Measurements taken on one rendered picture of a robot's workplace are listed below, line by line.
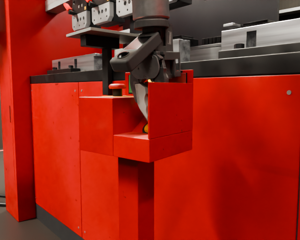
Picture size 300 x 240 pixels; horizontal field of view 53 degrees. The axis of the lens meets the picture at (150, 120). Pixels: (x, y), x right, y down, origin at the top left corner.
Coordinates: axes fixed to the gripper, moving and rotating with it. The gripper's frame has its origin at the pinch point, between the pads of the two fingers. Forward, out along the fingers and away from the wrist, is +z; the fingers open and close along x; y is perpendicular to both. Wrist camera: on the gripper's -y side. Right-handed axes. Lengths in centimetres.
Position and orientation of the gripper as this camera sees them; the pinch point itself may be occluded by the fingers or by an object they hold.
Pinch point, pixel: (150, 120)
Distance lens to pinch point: 63.4
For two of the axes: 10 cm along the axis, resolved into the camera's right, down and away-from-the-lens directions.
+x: -7.9, -0.6, 6.1
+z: 0.5, 9.8, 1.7
